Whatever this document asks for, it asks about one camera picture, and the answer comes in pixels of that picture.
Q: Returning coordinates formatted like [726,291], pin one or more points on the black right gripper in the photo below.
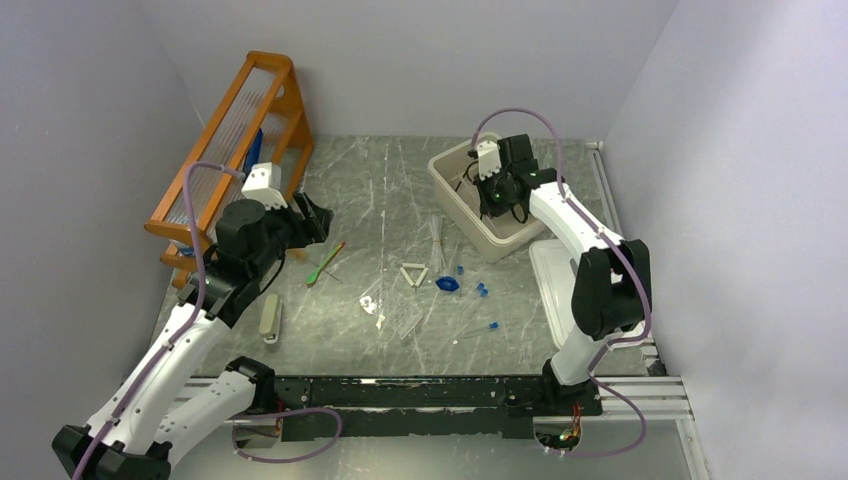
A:
[487,206]

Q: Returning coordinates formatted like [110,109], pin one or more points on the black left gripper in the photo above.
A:
[311,229]

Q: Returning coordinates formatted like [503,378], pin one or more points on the orange test tube brush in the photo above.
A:
[298,254]

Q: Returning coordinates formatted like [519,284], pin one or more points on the green plastic spatula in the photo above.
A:
[321,267]

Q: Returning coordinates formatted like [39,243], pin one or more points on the clear glass tube bundle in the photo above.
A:
[437,259]

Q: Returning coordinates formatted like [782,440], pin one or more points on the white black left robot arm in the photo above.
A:
[139,433]

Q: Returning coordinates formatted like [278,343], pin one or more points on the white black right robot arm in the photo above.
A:
[555,206]

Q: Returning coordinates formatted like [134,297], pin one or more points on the beige plastic bin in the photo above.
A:
[454,175]

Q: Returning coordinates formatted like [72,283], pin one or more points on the white plastic bin lid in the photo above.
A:
[550,285]

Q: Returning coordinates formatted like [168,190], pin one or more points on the beige stapler-like case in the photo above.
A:
[270,321]

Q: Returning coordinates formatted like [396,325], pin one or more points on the blue plastic hexagon cap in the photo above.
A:
[447,283]

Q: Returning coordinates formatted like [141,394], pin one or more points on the white clay triangle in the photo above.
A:
[414,273]

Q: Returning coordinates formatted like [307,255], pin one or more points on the blue capped clear tube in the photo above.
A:
[481,330]

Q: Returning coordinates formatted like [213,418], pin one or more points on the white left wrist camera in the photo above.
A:
[263,184]

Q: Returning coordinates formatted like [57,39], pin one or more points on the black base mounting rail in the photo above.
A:
[507,405]

